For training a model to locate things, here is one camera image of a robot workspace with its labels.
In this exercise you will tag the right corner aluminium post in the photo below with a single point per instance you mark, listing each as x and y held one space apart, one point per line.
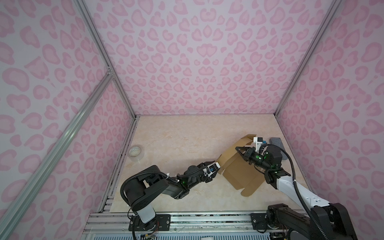
326 23

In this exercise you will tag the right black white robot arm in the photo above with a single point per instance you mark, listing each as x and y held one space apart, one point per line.
321 220

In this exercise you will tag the clear tape roll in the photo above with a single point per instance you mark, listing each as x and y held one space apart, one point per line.
136 153

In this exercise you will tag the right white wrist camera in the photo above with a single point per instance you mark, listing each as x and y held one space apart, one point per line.
258 142

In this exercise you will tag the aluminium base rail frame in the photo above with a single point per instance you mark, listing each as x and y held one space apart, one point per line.
229 225

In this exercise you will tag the corner aluminium post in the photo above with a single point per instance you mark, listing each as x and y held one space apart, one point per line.
326 23
91 26

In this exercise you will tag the left diagonal aluminium strut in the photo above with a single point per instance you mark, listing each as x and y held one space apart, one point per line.
21 204

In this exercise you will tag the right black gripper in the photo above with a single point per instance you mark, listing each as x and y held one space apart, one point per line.
249 153

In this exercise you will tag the grey felt case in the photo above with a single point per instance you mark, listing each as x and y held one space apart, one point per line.
277 142

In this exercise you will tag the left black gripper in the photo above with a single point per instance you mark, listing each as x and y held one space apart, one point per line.
201 166

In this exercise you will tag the brown cardboard box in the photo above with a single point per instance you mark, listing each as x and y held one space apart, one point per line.
237 171

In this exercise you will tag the left corner aluminium post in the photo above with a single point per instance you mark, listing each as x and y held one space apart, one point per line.
91 26

